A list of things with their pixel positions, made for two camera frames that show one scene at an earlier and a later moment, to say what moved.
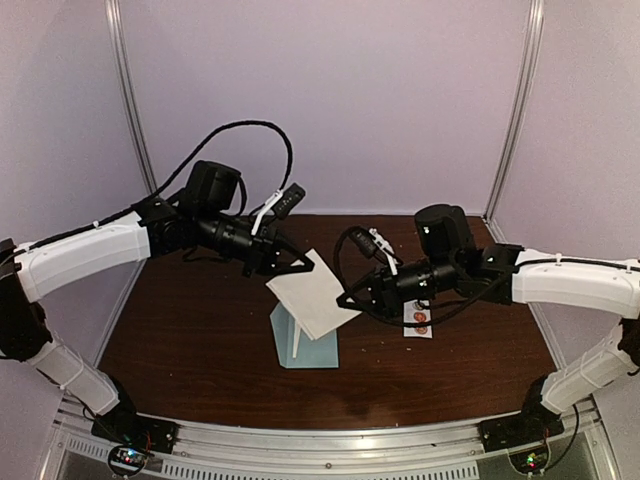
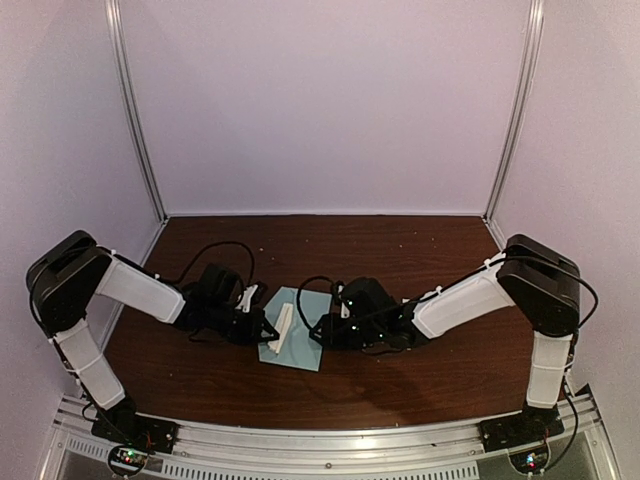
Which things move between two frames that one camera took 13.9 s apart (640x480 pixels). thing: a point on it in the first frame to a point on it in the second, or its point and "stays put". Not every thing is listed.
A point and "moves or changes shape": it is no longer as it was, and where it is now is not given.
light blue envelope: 320,352 moves or changes shape
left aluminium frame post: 126,90 stays put
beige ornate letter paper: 296,339 to 281,325
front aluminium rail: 333,451 stays put
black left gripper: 262,254 to 252,334
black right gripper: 386,301 to 332,334
